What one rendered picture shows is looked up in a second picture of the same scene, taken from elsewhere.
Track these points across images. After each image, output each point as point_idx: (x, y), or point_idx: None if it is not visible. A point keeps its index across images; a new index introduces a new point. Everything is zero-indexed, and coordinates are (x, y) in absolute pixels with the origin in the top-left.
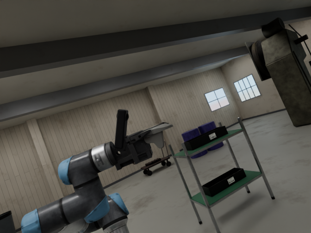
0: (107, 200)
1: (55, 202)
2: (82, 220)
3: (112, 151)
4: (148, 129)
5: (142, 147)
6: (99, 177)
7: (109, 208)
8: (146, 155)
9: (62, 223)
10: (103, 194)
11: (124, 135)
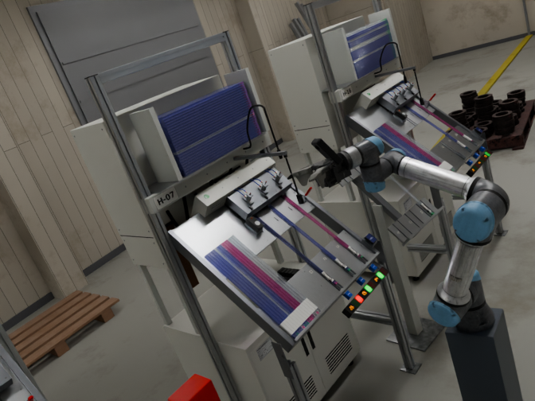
0: (368, 186)
1: (380, 157)
2: (445, 189)
3: None
4: (318, 169)
5: None
6: (363, 168)
7: (368, 191)
8: None
9: None
10: (364, 180)
11: (327, 157)
